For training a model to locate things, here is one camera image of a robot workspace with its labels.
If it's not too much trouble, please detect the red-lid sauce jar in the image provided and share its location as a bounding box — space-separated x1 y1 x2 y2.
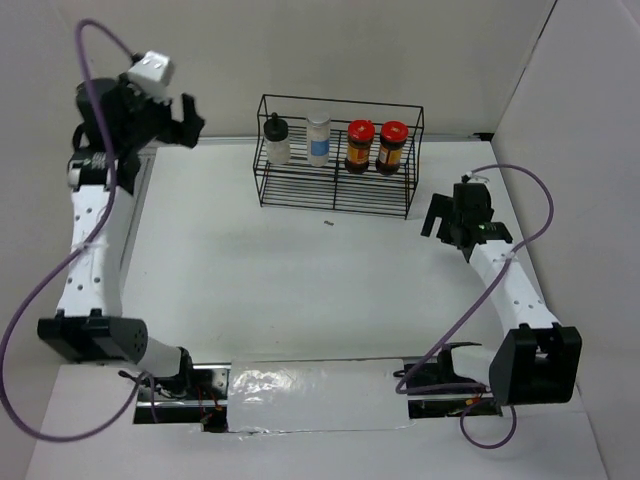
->
345 119 376 174
376 121 409 175

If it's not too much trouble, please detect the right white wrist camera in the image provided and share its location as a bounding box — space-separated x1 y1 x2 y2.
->
461 171 490 186

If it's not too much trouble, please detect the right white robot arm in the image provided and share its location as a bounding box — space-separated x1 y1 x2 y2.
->
421 182 582 406

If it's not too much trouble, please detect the black-cap white bottle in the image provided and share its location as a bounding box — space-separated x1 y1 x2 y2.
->
263 112 291 165

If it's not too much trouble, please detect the silver-lid white shaker bottle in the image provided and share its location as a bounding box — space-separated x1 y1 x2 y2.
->
306 112 331 167

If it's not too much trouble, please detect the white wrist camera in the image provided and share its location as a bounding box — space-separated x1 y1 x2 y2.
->
461 171 490 186
126 50 175 100

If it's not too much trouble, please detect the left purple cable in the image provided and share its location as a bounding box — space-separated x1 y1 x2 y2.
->
0 18 166 442

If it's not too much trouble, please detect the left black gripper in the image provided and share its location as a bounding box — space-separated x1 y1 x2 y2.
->
122 74 207 152

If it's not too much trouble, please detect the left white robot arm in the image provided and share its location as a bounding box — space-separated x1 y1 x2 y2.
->
37 76 205 399

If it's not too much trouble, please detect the black wire rack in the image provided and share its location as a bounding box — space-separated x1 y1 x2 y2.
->
252 94 425 219

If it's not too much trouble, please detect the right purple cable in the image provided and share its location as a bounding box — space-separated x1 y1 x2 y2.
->
395 164 556 450

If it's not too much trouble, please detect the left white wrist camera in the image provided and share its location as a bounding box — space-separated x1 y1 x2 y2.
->
126 50 175 100

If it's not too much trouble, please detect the white foil cover sheet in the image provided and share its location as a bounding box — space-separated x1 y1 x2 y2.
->
227 359 411 434

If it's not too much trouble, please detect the purple cable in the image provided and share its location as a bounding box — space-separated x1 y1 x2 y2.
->
395 164 556 450
0 18 166 442

